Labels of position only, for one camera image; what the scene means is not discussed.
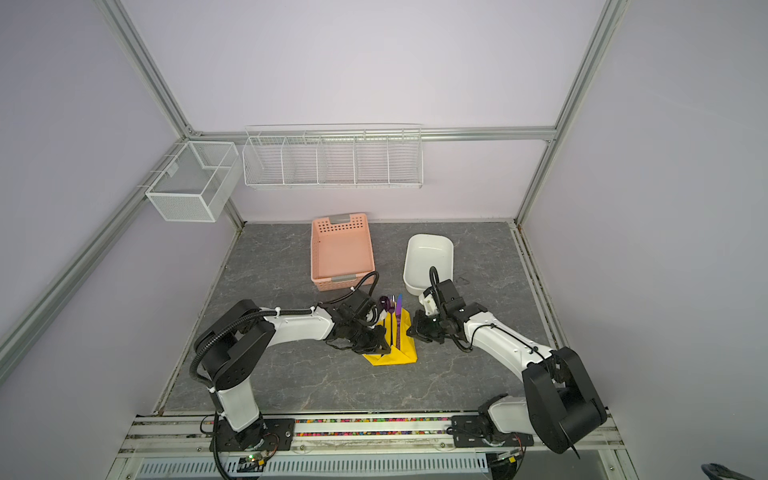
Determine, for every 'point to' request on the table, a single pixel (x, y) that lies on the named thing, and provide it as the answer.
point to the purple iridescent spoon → (385, 303)
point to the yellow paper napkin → (406, 353)
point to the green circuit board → (250, 463)
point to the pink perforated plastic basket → (341, 251)
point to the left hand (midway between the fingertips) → (390, 355)
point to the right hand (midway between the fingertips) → (408, 334)
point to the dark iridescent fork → (392, 304)
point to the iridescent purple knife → (398, 321)
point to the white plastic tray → (421, 253)
